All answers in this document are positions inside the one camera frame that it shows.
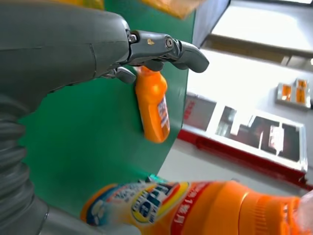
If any green table mat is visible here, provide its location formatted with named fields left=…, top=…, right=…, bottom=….
left=18, top=0, right=196, bottom=218

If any red and white cabinet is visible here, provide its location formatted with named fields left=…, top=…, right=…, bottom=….
left=177, top=92, right=309, bottom=192

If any orange and white wall sign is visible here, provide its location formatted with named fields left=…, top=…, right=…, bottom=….
left=276, top=78, right=311, bottom=112

